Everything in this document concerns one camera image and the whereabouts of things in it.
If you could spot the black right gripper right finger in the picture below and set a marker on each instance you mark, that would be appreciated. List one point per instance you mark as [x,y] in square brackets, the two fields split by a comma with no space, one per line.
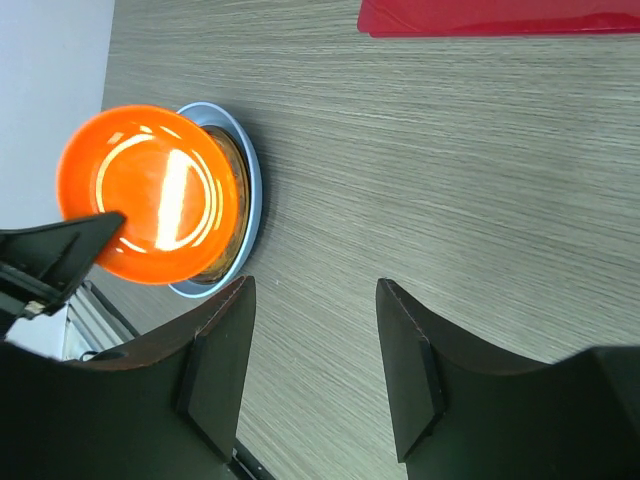
[463,408]

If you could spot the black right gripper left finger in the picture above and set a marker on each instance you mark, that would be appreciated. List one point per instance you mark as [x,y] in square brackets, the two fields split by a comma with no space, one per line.
[164,405]

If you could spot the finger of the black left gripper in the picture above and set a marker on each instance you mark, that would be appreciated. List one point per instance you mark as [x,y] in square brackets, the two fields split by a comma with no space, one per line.
[41,267]

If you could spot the orange plate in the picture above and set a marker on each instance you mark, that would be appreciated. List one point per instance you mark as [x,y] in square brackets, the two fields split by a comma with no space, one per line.
[171,181]

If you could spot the light blue plate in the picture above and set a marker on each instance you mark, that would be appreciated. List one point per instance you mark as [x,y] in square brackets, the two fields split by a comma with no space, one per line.
[207,114]

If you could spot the red plastic folder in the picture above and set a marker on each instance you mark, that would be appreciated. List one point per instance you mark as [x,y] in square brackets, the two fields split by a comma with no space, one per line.
[474,18]

